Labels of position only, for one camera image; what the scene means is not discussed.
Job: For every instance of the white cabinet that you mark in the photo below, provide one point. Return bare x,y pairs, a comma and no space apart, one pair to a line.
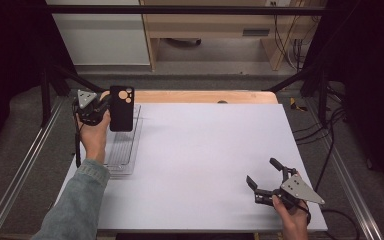
103,36

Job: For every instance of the dark curtain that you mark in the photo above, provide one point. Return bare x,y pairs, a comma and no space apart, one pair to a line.
6,66
370,83

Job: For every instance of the black object under desk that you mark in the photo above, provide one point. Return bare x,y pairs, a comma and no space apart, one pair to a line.
183,42

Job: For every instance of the wooden table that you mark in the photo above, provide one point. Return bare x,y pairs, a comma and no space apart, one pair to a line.
196,96

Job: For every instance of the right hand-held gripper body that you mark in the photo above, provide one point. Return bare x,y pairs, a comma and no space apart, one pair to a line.
293,191

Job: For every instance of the black horizontal frame bar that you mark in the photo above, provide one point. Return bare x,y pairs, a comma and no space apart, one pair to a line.
180,10

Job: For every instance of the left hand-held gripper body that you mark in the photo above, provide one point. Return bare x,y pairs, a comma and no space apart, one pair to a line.
90,108

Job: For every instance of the aluminium rail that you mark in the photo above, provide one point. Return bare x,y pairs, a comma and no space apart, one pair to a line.
23,166
346,173

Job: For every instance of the white table board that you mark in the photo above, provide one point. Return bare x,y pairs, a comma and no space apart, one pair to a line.
206,160

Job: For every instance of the light wooden desk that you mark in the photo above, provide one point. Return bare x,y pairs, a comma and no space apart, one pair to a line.
213,23

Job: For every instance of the yellow black tape strip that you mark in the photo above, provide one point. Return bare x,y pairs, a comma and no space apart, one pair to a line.
295,105

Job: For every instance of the clear plastic packaging box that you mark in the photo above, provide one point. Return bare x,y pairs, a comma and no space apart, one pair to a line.
125,150

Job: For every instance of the person's right hand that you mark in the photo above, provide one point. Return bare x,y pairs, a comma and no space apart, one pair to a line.
290,216

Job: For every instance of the person's left hand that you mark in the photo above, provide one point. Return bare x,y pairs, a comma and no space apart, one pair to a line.
95,136

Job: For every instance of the black frame stand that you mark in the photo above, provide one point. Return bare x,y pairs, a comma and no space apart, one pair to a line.
63,80
313,80

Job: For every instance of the grey desk label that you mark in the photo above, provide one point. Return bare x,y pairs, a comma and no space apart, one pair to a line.
256,32

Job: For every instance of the black phone case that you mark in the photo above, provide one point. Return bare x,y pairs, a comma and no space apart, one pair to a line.
121,113

